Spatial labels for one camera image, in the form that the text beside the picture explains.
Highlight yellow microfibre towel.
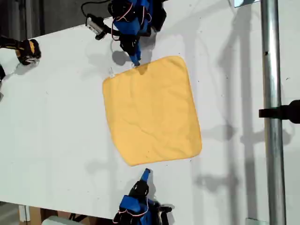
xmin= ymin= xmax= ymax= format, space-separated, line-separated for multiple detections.
xmin=102 ymin=55 xmax=203 ymax=167

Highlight white plastic container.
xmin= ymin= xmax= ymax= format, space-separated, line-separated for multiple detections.
xmin=41 ymin=215 xmax=73 ymax=225

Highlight black and yellow clamp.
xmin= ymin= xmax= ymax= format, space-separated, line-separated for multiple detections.
xmin=0 ymin=35 xmax=42 ymax=67

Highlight white table leg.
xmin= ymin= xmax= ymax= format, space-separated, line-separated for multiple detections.
xmin=18 ymin=205 xmax=31 ymax=222

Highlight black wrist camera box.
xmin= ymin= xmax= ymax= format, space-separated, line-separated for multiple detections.
xmin=85 ymin=13 xmax=106 ymax=40
xmin=151 ymin=201 xmax=176 ymax=225

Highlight black camera cable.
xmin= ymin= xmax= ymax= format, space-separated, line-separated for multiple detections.
xmin=81 ymin=1 xmax=112 ymax=18

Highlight steel post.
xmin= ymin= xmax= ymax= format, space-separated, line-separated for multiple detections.
xmin=260 ymin=0 xmax=288 ymax=225

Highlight black post clamp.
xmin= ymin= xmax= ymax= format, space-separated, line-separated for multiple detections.
xmin=258 ymin=99 xmax=300 ymax=124

